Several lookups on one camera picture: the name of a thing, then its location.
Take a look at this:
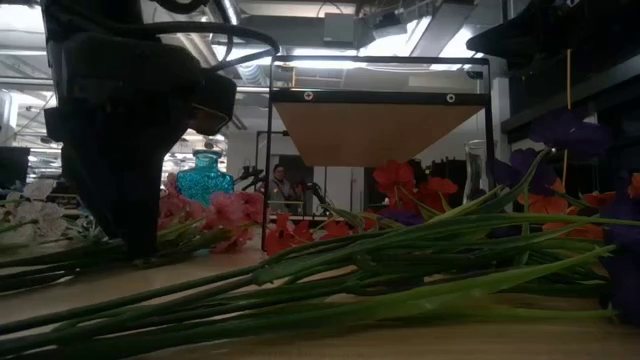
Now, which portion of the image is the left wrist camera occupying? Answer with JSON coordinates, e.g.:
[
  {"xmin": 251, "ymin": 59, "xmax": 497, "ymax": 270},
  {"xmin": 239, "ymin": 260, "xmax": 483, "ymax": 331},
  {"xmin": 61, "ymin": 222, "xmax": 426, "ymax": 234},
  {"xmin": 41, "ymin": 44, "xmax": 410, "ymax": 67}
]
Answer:
[{"xmin": 188, "ymin": 69, "xmax": 239, "ymax": 137}]

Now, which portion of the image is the person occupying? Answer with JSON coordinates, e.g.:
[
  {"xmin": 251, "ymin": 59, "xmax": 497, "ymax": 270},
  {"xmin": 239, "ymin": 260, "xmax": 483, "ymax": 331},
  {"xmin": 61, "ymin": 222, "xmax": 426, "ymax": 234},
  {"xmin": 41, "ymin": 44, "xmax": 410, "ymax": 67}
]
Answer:
[{"xmin": 267, "ymin": 163, "xmax": 304, "ymax": 216}]

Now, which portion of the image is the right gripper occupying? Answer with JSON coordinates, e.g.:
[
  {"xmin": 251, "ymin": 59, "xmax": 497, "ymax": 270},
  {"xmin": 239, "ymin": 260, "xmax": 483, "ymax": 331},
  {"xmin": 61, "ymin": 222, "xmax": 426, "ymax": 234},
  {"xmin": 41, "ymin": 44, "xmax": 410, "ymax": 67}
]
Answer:
[{"xmin": 467, "ymin": 0, "xmax": 581, "ymax": 59}]

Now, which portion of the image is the red artificial flower bunch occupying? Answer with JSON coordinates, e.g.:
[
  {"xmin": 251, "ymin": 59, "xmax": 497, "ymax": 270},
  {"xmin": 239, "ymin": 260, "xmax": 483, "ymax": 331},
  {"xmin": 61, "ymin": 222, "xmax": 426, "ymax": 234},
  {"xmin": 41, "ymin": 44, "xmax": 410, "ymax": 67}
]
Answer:
[{"xmin": 263, "ymin": 159, "xmax": 459, "ymax": 257}]

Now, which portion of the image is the white artificial flower bunch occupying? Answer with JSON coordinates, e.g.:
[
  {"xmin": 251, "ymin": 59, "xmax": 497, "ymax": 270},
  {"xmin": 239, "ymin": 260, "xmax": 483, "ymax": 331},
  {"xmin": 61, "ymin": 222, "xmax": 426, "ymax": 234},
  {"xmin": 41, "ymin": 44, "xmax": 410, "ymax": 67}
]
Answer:
[{"xmin": 0, "ymin": 178, "xmax": 126, "ymax": 281}]

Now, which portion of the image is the black-framed wooden shelf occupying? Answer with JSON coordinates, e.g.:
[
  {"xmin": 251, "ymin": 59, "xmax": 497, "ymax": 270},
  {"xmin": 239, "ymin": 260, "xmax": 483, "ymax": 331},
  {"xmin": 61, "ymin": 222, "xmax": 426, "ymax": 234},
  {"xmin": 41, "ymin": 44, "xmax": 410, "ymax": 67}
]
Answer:
[{"xmin": 260, "ymin": 54, "xmax": 499, "ymax": 259}]

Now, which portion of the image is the orange artificial flower bunch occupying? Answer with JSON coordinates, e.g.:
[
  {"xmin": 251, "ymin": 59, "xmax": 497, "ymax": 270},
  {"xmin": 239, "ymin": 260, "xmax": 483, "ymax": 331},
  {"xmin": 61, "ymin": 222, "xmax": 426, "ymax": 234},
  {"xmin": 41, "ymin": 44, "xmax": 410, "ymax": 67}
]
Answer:
[{"xmin": 517, "ymin": 172, "xmax": 640, "ymax": 241}]

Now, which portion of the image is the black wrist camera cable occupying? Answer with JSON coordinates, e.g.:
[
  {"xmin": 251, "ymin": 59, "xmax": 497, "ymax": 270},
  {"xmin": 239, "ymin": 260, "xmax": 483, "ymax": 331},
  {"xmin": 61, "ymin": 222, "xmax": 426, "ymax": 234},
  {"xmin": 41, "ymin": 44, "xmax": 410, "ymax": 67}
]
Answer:
[{"xmin": 144, "ymin": 20, "xmax": 281, "ymax": 71}]

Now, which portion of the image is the purple artificial flower bunch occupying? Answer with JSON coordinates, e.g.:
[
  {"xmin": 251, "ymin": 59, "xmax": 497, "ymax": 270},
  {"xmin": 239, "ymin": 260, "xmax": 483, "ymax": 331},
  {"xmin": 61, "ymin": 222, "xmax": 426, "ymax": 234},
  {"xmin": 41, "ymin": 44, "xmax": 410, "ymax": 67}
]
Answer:
[{"xmin": 0, "ymin": 108, "xmax": 640, "ymax": 360}]

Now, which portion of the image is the grey ceiling box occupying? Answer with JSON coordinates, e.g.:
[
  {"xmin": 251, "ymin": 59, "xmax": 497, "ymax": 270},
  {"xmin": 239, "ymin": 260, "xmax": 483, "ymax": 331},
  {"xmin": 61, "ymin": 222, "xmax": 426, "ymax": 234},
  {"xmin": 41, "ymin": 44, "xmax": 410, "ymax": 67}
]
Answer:
[{"xmin": 323, "ymin": 12, "xmax": 357, "ymax": 44}]

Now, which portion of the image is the clear glass vase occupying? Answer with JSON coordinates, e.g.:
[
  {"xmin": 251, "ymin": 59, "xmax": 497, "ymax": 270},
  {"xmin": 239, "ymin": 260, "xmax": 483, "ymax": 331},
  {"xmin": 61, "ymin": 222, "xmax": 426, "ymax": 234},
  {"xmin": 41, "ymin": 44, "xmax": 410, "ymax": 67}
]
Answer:
[{"xmin": 462, "ymin": 139, "xmax": 489, "ymax": 206}]

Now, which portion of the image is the pink artificial flower bunch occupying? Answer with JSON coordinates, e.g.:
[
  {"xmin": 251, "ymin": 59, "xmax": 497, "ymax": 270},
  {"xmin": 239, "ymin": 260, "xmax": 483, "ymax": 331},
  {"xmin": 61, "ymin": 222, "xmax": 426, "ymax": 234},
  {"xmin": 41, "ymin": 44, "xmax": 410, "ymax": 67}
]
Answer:
[{"xmin": 0, "ymin": 172, "xmax": 266, "ymax": 296}]

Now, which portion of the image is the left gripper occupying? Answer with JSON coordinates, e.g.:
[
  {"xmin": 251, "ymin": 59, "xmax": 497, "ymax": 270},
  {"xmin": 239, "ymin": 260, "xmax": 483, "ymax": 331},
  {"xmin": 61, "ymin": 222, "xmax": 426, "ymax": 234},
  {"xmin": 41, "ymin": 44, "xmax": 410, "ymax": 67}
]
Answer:
[{"xmin": 43, "ymin": 29, "xmax": 201, "ymax": 260}]

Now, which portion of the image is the black monitor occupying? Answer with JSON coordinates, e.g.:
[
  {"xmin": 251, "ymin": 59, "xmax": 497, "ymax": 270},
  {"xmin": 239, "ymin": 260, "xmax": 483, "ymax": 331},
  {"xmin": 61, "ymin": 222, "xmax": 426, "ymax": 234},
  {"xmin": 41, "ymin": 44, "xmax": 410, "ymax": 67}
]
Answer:
[{"xmin": 0, "ymin": 146, "xmax": 31, "ymax": 189}]

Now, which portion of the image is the blue glass vase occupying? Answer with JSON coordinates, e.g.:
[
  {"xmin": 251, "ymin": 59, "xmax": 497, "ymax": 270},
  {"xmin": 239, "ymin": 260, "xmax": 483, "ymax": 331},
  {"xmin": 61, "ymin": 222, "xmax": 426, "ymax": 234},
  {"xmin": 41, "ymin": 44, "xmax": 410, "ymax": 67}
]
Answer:
[{"xmin": 175, "ymin": 148, "xmax": 235, "ymax": 207}]

